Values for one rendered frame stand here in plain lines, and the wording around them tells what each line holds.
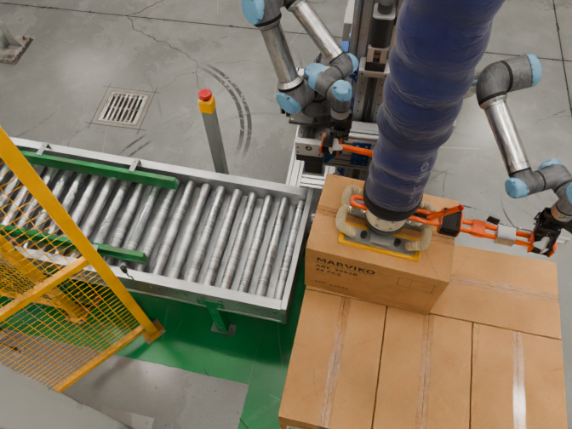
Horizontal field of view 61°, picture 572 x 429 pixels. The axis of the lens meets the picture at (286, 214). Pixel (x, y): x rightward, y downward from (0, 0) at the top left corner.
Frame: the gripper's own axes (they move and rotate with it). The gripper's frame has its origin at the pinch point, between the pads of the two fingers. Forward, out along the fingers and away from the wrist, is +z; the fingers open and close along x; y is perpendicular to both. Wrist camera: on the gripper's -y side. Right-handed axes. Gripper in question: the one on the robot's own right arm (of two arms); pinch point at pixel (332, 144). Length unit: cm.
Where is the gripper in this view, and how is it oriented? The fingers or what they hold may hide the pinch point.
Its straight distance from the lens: 220.2
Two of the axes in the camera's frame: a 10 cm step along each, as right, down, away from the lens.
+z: 0.2, 5.2, 8.5
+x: 2.8, -8.2, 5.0
